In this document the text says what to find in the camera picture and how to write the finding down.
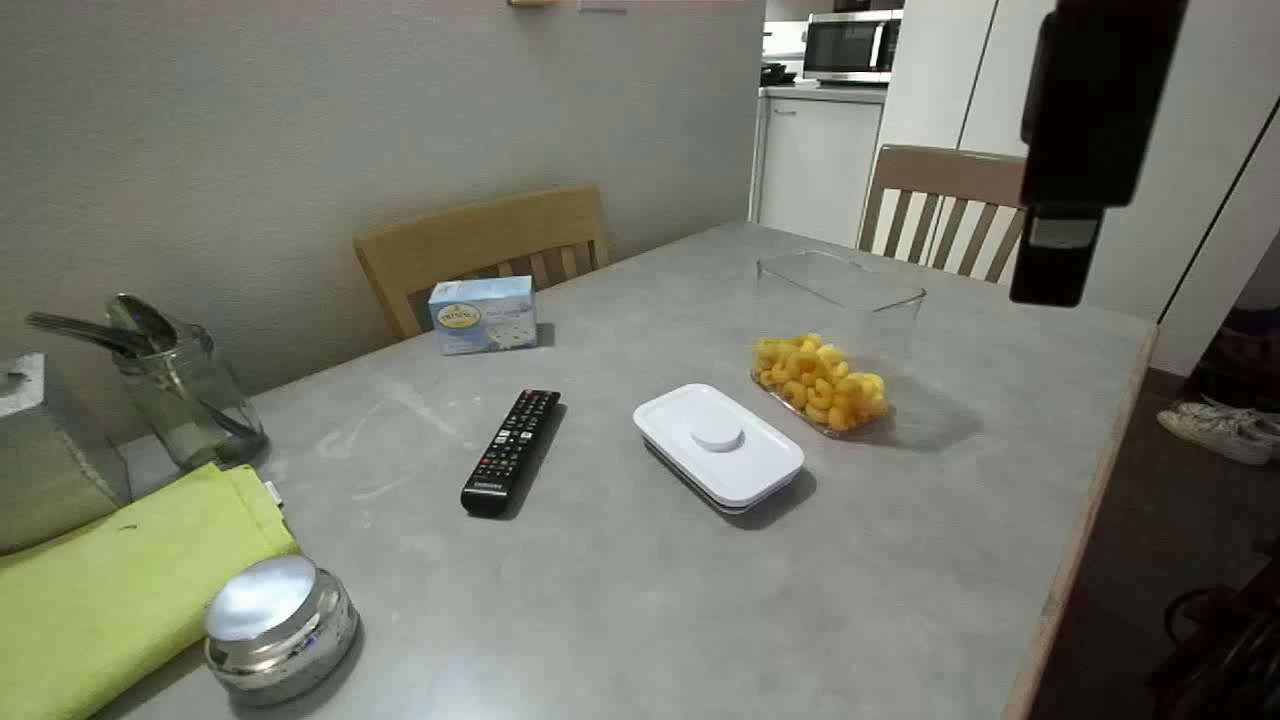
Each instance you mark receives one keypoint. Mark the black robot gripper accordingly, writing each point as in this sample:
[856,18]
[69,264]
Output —
[1107,92]

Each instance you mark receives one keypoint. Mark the clear plastic food container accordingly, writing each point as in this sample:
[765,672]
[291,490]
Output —
[840,302]

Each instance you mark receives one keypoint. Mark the white rectangular container lid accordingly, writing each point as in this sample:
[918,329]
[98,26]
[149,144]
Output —
[717,444]

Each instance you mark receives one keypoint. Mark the wooden chair with slatted backrest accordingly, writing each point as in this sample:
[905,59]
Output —
[941,175]

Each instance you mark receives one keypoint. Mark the dark bag on floor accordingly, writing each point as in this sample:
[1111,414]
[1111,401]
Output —
[1243,362]

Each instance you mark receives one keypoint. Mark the white shoes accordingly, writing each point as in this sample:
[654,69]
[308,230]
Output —
[1221,428]

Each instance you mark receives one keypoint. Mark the white kitchen cabinet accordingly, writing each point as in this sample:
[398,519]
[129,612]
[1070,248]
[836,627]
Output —
[816,167]

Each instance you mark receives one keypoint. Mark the yellow snack pieces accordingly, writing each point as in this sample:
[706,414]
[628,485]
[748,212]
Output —
[823,382]

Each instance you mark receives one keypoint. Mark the silver microwave oven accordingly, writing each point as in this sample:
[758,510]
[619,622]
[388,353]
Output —
[849,45]

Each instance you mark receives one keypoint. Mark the black TV remote control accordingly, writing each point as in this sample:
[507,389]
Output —
[508,451]

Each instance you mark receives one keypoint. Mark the small light blue box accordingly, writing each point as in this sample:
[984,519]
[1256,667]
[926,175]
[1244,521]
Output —
[480,312]

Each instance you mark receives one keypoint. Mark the wooden chair with solid backrest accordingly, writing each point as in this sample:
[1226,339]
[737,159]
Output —
[464,242]

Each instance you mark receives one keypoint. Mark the round silver metal tin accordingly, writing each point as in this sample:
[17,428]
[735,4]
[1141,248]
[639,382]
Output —
[278,622]

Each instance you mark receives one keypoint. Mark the glass utensil jar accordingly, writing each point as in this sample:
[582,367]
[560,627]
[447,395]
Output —
[184,401]

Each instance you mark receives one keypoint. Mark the metal spoon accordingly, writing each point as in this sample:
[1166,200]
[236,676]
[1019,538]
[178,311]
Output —
[144,323]

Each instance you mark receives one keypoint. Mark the lime green cloth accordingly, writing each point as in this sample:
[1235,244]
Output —
[121,586]

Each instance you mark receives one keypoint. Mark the grey tissue box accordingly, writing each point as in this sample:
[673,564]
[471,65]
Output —
[44,467]

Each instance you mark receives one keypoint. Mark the black frame beside table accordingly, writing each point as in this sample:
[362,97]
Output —
[1226,645]

